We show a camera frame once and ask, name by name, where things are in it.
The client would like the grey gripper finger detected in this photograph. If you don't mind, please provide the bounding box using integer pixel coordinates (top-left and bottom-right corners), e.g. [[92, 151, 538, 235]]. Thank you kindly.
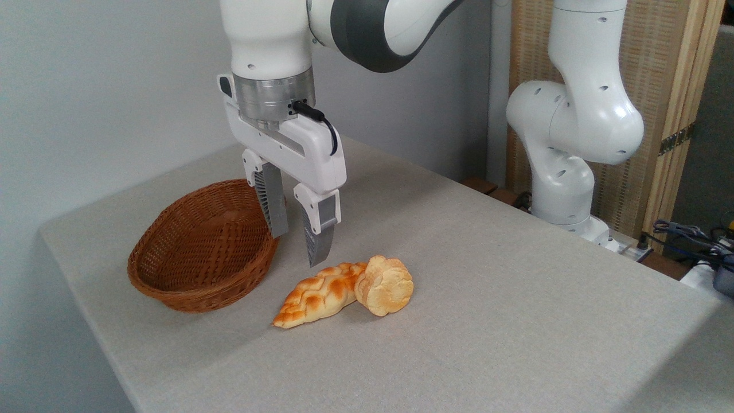
[[294, 182, 342, 268], [241, 149, 290, 239]]

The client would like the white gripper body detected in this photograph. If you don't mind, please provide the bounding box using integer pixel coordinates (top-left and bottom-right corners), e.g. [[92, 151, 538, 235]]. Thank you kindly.
[[217, 73, 348, 193]]

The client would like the round flower-shaped bread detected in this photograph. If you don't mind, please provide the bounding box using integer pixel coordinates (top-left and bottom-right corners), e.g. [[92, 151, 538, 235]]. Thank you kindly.
[[354, 255, 415, 317]]

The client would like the braided bread loaf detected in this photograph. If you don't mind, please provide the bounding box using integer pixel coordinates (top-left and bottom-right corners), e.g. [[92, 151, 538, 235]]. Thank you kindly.
[[272, 262, 368, 329]]

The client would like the brown wicker basket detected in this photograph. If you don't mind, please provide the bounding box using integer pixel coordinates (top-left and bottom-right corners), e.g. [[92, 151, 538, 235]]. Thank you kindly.
[[127, 179, 282, 313]]

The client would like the metal screen hinge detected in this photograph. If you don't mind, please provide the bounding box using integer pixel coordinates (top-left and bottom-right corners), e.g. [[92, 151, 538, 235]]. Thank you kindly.
[[658, 123, 696, 157]]

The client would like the bamboo folding screen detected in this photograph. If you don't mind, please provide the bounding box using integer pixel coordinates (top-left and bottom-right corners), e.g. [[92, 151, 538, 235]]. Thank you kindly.
[[507, 0, 727, 253]]

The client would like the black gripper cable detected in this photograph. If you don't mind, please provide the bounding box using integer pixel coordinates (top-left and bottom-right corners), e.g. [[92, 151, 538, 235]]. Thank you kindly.
[[292, 100, 339, 157]]

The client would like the bundle of dark cables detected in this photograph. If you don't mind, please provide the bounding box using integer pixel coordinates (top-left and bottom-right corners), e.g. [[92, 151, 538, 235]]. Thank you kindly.
[[651, 219, 734, 270]]

